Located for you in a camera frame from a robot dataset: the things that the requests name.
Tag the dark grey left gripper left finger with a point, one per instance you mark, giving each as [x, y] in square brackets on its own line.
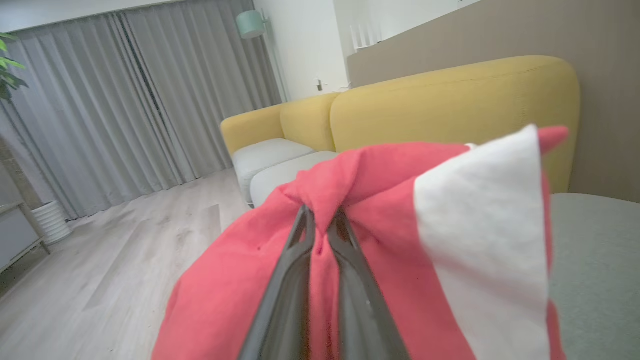
[285, 300]

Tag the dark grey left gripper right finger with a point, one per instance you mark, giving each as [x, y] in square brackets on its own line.
[360, 310]

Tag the red white basketball jersey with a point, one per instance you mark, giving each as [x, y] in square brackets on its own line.
[240, 280]

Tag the grey pleated curtain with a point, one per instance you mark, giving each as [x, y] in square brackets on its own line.
[75, 125]
[215, 90]

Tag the large yellow sofa backrest cushion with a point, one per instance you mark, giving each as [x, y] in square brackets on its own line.
[450, 100]

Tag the white ribbed plant pot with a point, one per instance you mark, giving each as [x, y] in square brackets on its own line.
[50, 222]

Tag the white slatted rack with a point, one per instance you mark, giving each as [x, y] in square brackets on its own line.
[367, 37]

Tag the mint green floor lamp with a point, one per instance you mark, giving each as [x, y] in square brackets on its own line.
[250, 25]

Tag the grey mint TV cabinet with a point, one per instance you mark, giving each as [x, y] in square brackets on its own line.
[15, 235]

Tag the green leafy indoor tree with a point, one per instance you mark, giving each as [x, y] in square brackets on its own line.
[7, 75]

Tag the small wall socket plug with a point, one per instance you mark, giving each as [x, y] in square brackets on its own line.
[319, 85]

